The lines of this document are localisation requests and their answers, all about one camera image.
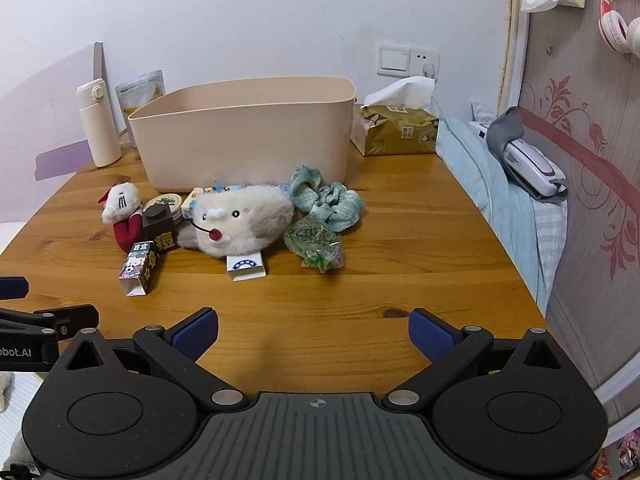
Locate small white paper box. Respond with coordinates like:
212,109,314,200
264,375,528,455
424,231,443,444
226,252,267,282

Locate black block toy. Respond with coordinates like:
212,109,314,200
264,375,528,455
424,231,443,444
142,204,178,254

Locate small red white plush doll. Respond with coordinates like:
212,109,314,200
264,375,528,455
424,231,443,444
98,182,143,252

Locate white furry plush toy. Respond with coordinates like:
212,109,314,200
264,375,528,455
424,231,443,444
177,185,295,259

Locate cartoon bear tissue pack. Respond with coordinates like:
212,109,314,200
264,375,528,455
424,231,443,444
181,185,231,220

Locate round tin with lid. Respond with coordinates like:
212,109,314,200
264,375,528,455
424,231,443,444
143,193,183,226

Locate green snack packet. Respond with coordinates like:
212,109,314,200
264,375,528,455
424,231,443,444
283,214,344,273

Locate green fabric scrunchie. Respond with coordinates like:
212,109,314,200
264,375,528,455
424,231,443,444
290,165,364,233

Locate blue white porcelain tissue pack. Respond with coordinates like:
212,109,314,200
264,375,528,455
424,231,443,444
255,184,291,198

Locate light blue bedding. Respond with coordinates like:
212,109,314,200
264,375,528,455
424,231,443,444
436,107,568,313

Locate cream thermos bottle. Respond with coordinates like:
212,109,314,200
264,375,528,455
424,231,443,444
76,78,122,168

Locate banana chips snack pouch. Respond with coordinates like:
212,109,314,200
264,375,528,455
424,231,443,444
115,70,165,146

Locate beige plastic storage bin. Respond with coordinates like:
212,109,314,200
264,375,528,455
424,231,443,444
129,76,356,192

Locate gold tissue pack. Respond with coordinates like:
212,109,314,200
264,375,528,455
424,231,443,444
350,76,439,157

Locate decorated headboard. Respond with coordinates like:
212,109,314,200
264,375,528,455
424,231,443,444
497,0,640,480

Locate red white headphones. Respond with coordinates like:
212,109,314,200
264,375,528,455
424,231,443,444
598,0,639,58

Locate white device with grey strap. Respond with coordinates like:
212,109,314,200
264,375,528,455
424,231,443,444
470,106,568,204

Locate white plug and cable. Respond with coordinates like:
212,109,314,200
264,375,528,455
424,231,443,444
418,62,454,126

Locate white wall switch socket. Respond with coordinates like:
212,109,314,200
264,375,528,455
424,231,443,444
376,44,440,80

